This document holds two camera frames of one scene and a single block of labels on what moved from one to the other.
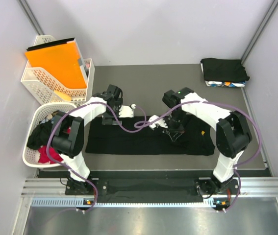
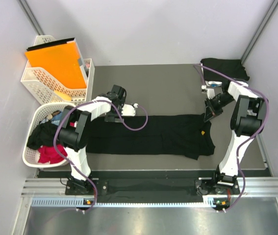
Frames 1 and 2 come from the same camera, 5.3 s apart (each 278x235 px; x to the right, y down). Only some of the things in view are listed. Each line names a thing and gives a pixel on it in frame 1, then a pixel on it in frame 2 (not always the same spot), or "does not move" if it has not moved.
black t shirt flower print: x=197 y=139 does not move
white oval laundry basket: x=30 y=156 does not move
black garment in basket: x=40 y=135 does not move
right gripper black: x=180 y=131 -> x=209 y=112
